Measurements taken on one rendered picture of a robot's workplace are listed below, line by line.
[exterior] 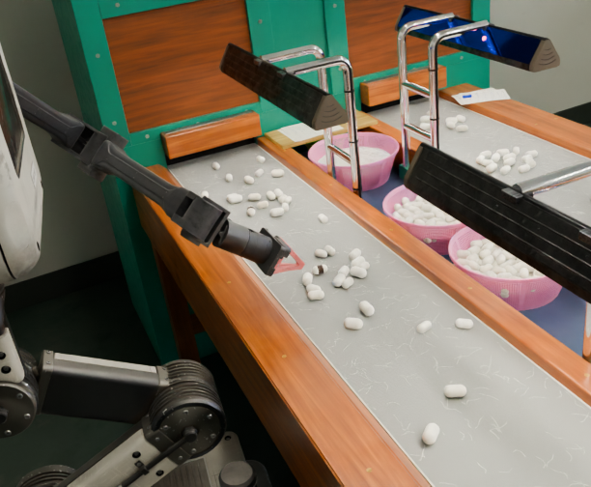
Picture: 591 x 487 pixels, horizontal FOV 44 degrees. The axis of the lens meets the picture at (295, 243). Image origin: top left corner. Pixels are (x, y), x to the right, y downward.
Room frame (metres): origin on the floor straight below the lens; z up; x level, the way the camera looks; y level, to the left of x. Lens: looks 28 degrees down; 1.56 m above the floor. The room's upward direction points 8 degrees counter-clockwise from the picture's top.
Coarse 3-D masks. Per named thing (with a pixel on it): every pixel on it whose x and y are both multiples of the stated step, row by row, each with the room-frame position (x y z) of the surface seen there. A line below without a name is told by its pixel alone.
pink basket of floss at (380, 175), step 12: (360, 132) 2.13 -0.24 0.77; (372, 132) 2.11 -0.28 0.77; (336, 144) 2.12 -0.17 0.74; (348, 144) 2.12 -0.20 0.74; (372, 144) 2.10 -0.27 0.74; (384, 144) 2.07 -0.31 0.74; (396, 144) 2.00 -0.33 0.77; (312, 156) 2.03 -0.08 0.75; (324, 168) 1.92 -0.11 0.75; (336, 168) 1.89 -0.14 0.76; (348, 168) 1.87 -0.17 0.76; (372, 168) 1.88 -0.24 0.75; (384, 168) 1.91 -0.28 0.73; (348, 180) 1.89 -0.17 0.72; (372, 180) 1.90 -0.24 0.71; (384, 180) 1.93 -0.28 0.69
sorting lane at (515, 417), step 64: (256, 192) 1.85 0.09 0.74; (384, 256) 1.41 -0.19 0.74; (320, 320) 1.20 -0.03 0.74; (384, 320) 1.17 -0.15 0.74; (448, 320) 1.14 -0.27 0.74; (384, 384) 0.98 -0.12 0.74; (448, 384) 0.96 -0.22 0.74; (512, 384) 0.94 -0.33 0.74; (448, 448) 0.81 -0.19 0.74; (512, 448) 0.80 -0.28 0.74; (576, 448) 0.78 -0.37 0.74
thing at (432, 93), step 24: (408, 24) 1.95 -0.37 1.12; (432, 24) 1.97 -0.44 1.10; (480, 24) 1.85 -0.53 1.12; (432, 48) 1.80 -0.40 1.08; (432, 72) 1.80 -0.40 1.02; (432, 96) 1.80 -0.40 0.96; (408, 120) 1.94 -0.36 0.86; (432, 120) 1.80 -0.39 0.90; (408, 144) 1.94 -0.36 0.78; (432, 144) 1.80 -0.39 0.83
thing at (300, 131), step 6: (294, 126) 2.24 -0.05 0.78; (300, 126) 2.23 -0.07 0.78; (306, 126) 2.23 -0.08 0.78; (336, 126) 2.19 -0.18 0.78; (282, 132) 2.19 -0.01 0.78; (288, 132) 2.19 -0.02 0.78; (294, 132) 2.18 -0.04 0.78; (300, 132) 2.17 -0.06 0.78; (306, 132) 2.16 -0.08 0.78; (312, 132) 2.16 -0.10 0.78; (318, 132) 2.15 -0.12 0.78; (294, 138) 2.13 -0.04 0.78; (300, 138) 2.12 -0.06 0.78; (306, 138) 2.11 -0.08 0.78
